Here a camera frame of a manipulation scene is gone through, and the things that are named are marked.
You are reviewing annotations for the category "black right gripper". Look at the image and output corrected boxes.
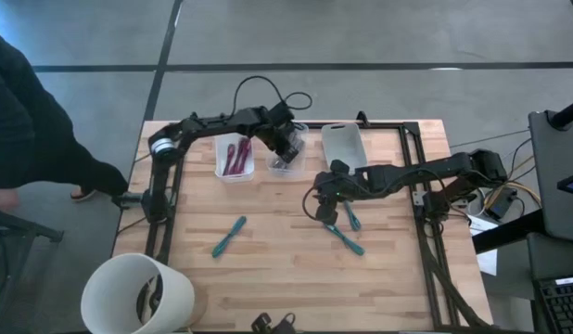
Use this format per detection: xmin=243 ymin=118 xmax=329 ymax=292
xmin=313 ymin=160 xmax=362 ymax=227

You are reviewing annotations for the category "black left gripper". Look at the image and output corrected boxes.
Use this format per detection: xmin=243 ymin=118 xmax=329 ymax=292
xmin=261 ymin=102 xmax=308 ymax=163

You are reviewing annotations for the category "teal braided USB cable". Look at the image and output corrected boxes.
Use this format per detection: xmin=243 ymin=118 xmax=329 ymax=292
xmin=210 ymin=214 xmax=248 ymax=260
xmin=342 ymin=199 xmax=363 ymax=232
xmin=324 ymin=224 xmax=366 ymax=257

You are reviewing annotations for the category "red braided USB cable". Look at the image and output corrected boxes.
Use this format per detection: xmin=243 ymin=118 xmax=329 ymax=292
xmin=234 ymin=137 xmax=247 ymax=175
xmin=223 ymin=142 xmax=236 ymax=176
xmin=239 ymin=137 xmax=253 ymax=175

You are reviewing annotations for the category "clear plastic bin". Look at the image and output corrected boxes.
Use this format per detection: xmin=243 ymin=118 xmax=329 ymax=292
xmin=266 ymin=121 xmax=311 ymax=180

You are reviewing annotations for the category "pale grey plastic bin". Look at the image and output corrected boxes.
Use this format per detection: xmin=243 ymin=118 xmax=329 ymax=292
xmin=320 ymin=122 xmax=369 ymax=175

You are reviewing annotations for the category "white plastic bin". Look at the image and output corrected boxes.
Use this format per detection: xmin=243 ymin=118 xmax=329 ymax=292
xmin=213 ymin=133 xmax=256 ymax=185

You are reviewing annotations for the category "small black device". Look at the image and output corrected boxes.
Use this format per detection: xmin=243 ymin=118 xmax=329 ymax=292
xmin=250 ymin=312 xmax=298 ymax=334

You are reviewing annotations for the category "black power adapter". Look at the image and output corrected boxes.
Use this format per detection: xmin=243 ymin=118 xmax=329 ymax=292
xmin=483 ymin=187 xmax=519 ymax=222

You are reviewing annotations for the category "white paper sheet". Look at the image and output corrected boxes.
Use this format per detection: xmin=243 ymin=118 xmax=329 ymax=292
xmin=465 ymin=213 xmax=500 ymax=278

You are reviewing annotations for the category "black desk bar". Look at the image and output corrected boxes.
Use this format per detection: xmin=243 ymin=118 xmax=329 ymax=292
xmin=471 ymin=208 xmax=547 ymax=255

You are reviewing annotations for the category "grey metal cabinet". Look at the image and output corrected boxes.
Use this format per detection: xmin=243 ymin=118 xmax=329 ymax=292
xmin=527 ymin=109 xmax=573 ymax=243

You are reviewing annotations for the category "white round waste bin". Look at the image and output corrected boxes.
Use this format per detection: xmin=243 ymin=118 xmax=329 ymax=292
xmin=80 ymin=252 xmax=197 ymax=334

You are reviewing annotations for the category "black pole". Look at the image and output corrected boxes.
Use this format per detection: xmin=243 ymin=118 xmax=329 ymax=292
xmin=547 ymin=96 xmax=573 ymax=131

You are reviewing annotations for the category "black keyboard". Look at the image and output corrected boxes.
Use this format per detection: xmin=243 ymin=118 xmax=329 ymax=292
xmin=531 ymin=274 xmax=573 ymax=334

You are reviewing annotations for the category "person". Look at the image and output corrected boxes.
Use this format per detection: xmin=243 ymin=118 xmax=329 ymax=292
xmin=0 ymin=28 xmax=130 ymax=212

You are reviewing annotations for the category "black metal stand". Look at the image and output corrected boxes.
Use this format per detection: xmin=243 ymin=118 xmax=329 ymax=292
xmin=0 ymin=206 xmax=65 ymax=334

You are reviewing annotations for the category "black right camera cable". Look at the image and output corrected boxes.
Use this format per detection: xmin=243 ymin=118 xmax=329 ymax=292
xmin=301 ymin=183 xmax=321 ymax=227

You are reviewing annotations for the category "black camera cable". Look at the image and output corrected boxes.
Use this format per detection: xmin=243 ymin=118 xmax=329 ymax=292
xmin=229 ymin=74 xmax=314 ymax=122
xmin=301 ymin=183 xmax=321 ymax=227

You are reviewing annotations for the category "black left camera cable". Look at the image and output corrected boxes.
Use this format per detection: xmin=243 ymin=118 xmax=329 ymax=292
xmin=229 ymin=74 xmax=314 ymax=122

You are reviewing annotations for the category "black aluminium table frame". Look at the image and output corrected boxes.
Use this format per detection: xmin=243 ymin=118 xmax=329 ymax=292
xmin=145 ymin=110 xmax=496 ymax=331

